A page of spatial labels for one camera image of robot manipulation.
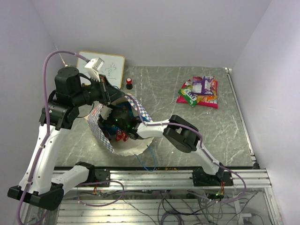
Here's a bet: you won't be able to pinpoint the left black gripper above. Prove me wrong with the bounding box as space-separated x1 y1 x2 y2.
72 74 126 107

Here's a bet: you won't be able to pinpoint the small red candy packet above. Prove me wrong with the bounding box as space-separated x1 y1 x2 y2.
115 130 129 142

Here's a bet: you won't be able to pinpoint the blue checkered paper bag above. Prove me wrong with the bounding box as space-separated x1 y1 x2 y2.
86 92 157 172

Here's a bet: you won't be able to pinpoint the purple snack packet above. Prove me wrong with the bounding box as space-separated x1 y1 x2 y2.
192 76 204 94
201 76 214 96

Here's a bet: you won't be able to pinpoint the orange snack packet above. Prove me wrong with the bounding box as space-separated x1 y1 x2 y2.
197 80 218 103

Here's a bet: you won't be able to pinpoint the large blue Blendy packet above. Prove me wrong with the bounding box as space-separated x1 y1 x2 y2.
103 124 118 135

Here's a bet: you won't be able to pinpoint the green snack packet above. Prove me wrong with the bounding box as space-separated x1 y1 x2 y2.
176 86 197 107

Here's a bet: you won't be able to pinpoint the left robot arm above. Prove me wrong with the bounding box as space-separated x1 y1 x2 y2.
7 67 125 211

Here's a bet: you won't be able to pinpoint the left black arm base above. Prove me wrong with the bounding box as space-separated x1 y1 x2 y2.
75 168 111 188

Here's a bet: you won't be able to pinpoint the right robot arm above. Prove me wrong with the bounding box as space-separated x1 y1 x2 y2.
108 108 224 186

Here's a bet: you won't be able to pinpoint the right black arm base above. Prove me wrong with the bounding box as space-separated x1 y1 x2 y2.
189 169 233 187

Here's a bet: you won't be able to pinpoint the small yellow-framed whiteboard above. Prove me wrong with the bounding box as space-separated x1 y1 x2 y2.
79 51 125 89

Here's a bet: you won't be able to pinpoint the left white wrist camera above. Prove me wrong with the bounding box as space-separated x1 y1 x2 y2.
84 57 104 82

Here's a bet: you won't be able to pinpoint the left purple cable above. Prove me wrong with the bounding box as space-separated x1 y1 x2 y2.
15 50 125 225

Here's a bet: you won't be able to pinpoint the aluminium rail frame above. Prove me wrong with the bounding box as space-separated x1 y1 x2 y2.
20 167 283 225

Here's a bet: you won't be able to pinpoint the loose floor cables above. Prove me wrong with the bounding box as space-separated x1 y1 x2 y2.
77 178 258 225

